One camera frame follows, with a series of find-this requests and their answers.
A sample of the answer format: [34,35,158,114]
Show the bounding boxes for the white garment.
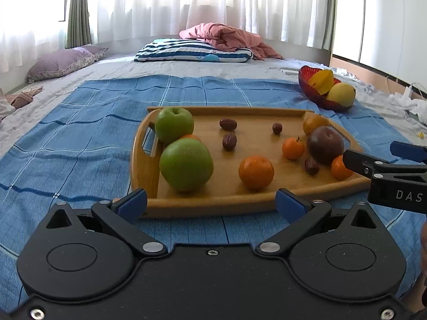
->
[0,88,17,122]

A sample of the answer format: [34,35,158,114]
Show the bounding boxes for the dark purple round fruit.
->
[306,126,344,165]

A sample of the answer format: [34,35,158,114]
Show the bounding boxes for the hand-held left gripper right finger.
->
[254,188,389,258]

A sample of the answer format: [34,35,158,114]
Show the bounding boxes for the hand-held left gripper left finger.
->
[35,188,167,258]

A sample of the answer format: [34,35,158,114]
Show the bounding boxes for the red glass bowl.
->
[298,66,355,113]

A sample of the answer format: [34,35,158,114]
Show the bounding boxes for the white cloth pile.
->
[389,83,427,124]

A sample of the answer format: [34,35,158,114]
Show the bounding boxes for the yellow starfruit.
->
[307,70,335,95]

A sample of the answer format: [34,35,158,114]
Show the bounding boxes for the white cabinet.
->
[332,0,427,87]

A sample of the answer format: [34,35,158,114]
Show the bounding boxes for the brown garment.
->
[5,86,44,110]

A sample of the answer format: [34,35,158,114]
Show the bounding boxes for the small tangerine with stem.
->
[282,136,305,161]

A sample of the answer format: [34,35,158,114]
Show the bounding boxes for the large orange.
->
[238,155,275,191]

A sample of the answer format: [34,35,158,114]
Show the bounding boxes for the purple pillow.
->
[26,46,109,84]

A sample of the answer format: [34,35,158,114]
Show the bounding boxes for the blue white striped pillow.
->
[134,39,253,63]

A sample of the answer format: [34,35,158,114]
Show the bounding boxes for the grey-green curtain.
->
[64,0,93,49]
[321,0,338,65]

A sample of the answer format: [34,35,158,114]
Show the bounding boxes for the orange-brown persimmon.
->
[302,114,331,137]

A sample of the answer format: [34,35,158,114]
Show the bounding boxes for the blue checked blanket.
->
[0,75,427,310]

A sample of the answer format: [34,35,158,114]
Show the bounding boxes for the pink blanket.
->
[179,23,284,61]

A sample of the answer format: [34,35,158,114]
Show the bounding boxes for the wooden tray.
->
[131,106,371,219]

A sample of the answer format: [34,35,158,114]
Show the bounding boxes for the large green apple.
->
[159,138,214,193]

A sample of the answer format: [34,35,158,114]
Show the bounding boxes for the yellow mango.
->
[325,83,356,106]

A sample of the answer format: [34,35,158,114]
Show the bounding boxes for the white sheer curtain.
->
[0,0,334,74]

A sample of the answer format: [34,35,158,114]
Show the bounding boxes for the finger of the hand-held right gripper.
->
[390,141,427,166]
[343,149,396,182]

